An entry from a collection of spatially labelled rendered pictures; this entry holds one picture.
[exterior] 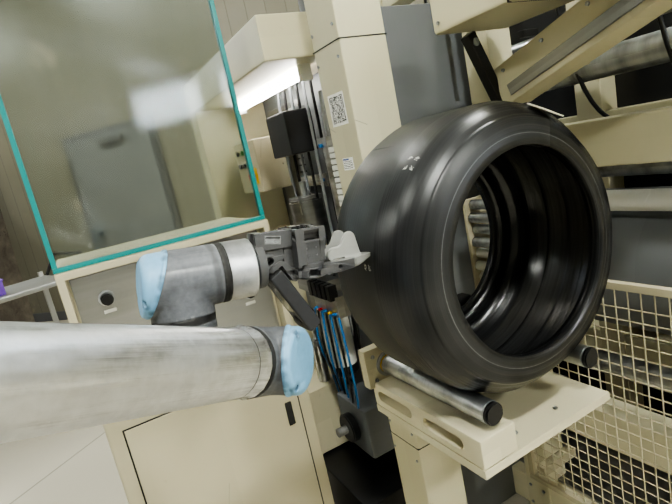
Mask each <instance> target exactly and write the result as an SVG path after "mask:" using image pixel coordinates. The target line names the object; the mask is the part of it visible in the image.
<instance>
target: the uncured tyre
mask: <svg viewBox="0 0 672 504"><path fill-rule="evenodd" d="M389 146H393V147H390V148H385V149H379V148H384V147H389ZM374 149H379V150H374ZM374 149H373V150H374V151H373V150H372V151H371V152H370V153H369V154H368V155H367V157H366V158H365V159H364V160H363V162H362V163H361V165H360V166H359V168H358V169H357V171H356V172H355V174H354V176H353V178H352V180H351V182H350V184H349V186H348V188H347V191H346V193H345V196H344V199H343V202H342V205H341V209H340V213H339V218H338V223H337V230H340V231H342V232H343V233H345V232H347V231H351V232H352V233H353V234H354V236H355V239H356V242H357V245H358V248H359V251H360V252H370V257H369V258H367V259H366V260H365V261H370V262H371V264H372V275H368V274H364V272H363V263H361V264H360V265H358V266H355V267H354V268H351V269H348V270H345V271H342V272H337V273H338V278H339V283H340V286H341V290H342V293H343V296H344V299H345V301H346V304H347V306H348V308H349V310H350V312H351V314H352V316H353V318H354V319H355V321H356V322H357V324H358V325H359V327H360V328H361V329H362V331H363V332H364V333H365V334H366V335H367V337H368V338H369V339H370V340H371V341H372V342H373V343H374V344H375V345H376V346H377V347H378V348H379V349H380V350H381V351H382V352H384V353H385V354H386V355H388V356H389V357H391V358H393V359H394V360H396V361H398V362H400V363H403V364H405V365H407V366H409V367H411V368H413V369H416V370H418V371H420V372H422V373H424V374H426V375H429V376H431V377H433V378H435V379H437V380H439V381H442V382H444V383H446V384H448V385H450V386H453V387H455V388H458V389H462V390H466V391H471V392H483V393H502V392H508V391H513V390H516V389H519V388H522V387H524V386H527V385H529V384H531V383H533V382H534V381H536V380H538V379H539V378H541V377H542V376H544V375H545V374H546V373H548V372H549V371H550V370H552V369H553V368H554V367H556V366H557V365H558V364H560V363H561V362H562V361H563V360H564V359H565V358H566V357H568V356H569V354H570V353H571V352H572V351H573V350H574V349H575V348H576V347H577V345H578V344H579V343H580V341H581V340H582V339H583V337H584V336H585V334H586V333H587V331H588V329H589V327H590V326H591V324H592V322H593V320H594V318H595V316H596V314H597V311H598V309H599V307H600V304H601V301H602V298H603V295H604V292H605V289H606V285H607V281H608V276H609V271H610V265H611V256H612V219H611V211H610V205H609V200H608V196H607V192H606V189H605V185H604V182H603V180H602V177H601V174H600V172H599V170H598V168H597V166H596V164H595V162H594V160H593V159H592V157H591V155H590V154H589V152H588V151H587V149H586V148H585V147H584V146H583V144H582V143H581V142H580V141H579V140H578V139H577V138H576V136H575V135H574V134H573V133H572V132H571V131H570V130H569V129H568V128H567V127H566V126H565V125H564V124H563V123H562V122H561V121H560V120H559V119H557V118H556V117H554V116H553V115H552V114H550V113H548V112H546V111H544V110H542V109H539V108H536V107H534V106H531V105H528V104H524V103H517V102H509V101H487V102H482V103H477V104H473V105H469V106H465V107H461V108H457V109H454V110H450V111H446V112H442V113H438V114H434V115H430V116H426V117H422V118H419V119H416V120H413V121H411V122H409V123H407V124H405V125H403V126H401V127H400V128H398V129H396V130H395V131H394V132H392V133H391V134H390V135H388V136H387V137H386V138H385V139H384V140H382V141H381V142H380V143H379V144H378V145H377V146H376V147H375V148H374ZM410 154H422V155H423V156H422V157H421V159H420V161H419V162H418V164H417V166H416V168H415V170H414V172H413V173H405V172H400V171H401V170H402V168H403V166H404V164H405V162H406V160H407V159H408V157H409V156H410ZM473 185H475V186H476V188H477V190H478V191H479V193H480V195H481V197H482V200H483V202H484V205H485V208H486V211H487V215H488V221H489V229H490V245H489V253H488V259H487V263H486V267H485V270H484V273H483V275H482V278H481V280H480V282H479V284H478V286H477V288H476V289H475V291H474V292H473V294H472V295H471V297H470V298H469V299H468V300H467V302H466V303H465V304H464V305H463V306H462V307H461V306H460V303H459V300H458V296H457V292H456V287H455V281H454V271H453V250H454V240H455V234H456V228H457V224H458V220H459V217H460V213H461V210H462V208H463V205H464V202H465V200H466V198H467V196H468V194H469V192H470V190H471V188H472V186H473ZM337 230H336V231H337Z"/></svg>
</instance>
